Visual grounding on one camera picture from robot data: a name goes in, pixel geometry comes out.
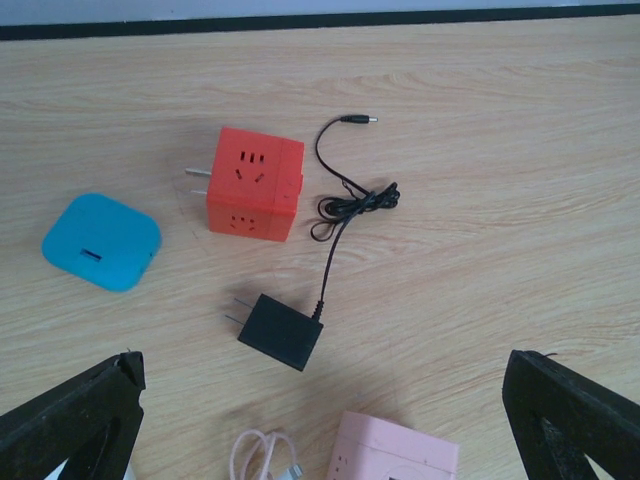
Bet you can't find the black power adapter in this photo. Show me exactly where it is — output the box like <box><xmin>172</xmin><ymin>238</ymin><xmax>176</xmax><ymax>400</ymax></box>
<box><xmin>227</xmin><ymin>294</ymin><xmax>324</xmax><ymax>372</ymax></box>

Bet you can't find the pink charging cable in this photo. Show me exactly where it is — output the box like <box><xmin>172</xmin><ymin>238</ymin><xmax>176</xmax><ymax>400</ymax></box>
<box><xmin>228</xmin><ymin>428</ymin><xmax>306</xmax><ymax>480</ymax></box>

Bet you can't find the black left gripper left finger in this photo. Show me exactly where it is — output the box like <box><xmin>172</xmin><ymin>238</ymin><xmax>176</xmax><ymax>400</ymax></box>
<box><xmin>1</xmin><ymin>351</ymin><xmax>146</xmax><ymax>479</ymax></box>

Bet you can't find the blue plug adapter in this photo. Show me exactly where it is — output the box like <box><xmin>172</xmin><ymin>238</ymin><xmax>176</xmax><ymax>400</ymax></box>
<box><xmin>41</xmin><ymin>193</ymin><xmax>162</xmax><ymax>293</ymax></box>

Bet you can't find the black adapter cable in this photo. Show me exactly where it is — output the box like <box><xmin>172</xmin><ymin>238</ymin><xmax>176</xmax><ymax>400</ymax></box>
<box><xmin>308</xmin><ymin>113</ymin><xmax>401</xmax><ymax>321</ymax></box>

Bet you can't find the red cube socket adapter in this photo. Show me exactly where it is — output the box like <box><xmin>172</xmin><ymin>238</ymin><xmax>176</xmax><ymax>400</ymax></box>
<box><xmin>185</xmin><ymin>127</ymin><xmax>305</xmax><ymax>242</ymax></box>

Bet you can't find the pink cube socket adapter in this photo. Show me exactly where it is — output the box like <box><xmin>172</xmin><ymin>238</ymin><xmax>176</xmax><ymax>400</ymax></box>
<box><xmin>326</xmin><ymin>411</ymin><xmax>459</xmax><ymax>480</ymax></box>

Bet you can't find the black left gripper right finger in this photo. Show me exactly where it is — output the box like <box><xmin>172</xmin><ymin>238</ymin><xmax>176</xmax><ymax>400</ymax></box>
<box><xmin>502</xmin><ymin>350</ymin><xmax>639</xmax><ymax>479</ymax></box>

